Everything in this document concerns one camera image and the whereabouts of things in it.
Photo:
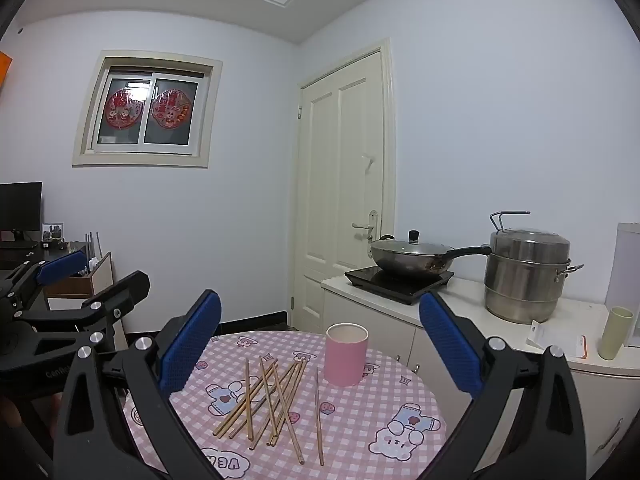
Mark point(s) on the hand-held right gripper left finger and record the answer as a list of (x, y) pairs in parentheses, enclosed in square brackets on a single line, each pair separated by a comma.
[(192, 340)]

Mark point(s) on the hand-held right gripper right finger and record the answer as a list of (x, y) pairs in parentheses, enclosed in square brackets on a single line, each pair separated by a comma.
[(450, 345)]

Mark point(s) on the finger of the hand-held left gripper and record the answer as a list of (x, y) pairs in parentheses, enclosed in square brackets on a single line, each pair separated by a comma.
[(120, 292), (60, 266)]

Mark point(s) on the pink cup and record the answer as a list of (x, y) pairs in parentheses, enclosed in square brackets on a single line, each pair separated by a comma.
[(345, 360)]

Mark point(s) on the set of wooden chopsticks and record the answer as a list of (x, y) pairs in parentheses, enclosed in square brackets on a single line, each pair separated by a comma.
[(319, 412)]

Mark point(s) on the white and brown side cabinet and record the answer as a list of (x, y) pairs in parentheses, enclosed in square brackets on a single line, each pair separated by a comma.
[(102, 272)]

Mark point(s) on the dark desk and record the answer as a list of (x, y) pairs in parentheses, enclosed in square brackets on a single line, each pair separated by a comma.
[(20, 257)]

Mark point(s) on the metal rack rods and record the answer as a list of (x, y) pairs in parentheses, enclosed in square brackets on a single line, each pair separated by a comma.
[(99, 245)]

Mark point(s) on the black monitor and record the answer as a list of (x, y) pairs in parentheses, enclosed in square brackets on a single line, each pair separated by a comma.
[(20, 205)]

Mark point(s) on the black induction cooktop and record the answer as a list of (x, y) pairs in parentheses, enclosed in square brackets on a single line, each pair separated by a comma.
[(400, 287)]

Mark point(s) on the stainless steel steamer pot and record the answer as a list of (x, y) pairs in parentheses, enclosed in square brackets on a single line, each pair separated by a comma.
[(525, 280)]

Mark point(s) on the glass wok lid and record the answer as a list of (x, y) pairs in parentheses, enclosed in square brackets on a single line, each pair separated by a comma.
[(412, 246)]

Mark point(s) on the pink checked tablecloth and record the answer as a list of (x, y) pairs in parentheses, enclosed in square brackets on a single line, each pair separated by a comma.
[(360, 420)]

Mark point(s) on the white kitchen cabinet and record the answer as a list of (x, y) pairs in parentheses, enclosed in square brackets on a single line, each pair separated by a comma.
[(590, 322)]

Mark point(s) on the pale green cup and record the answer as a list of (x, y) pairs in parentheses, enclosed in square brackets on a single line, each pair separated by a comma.
[(615, 335)]

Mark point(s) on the round red window decoration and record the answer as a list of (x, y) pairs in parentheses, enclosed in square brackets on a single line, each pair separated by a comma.
[(171, 108), (122, 109)]

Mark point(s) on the white framed window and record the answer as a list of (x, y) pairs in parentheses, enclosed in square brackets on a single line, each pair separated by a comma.
[(150, 105)]

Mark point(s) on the white door hook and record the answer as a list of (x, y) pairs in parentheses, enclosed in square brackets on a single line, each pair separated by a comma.
[(368, 161)]

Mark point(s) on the cream panel door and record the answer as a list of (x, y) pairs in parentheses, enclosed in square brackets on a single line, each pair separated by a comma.
[(345, 160)]

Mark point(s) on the small photo frame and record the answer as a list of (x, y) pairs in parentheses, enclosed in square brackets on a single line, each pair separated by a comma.
[(52, 231)]

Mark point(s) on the orange wall sign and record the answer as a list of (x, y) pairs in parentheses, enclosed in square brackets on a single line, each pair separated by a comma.
[(4, 70)]

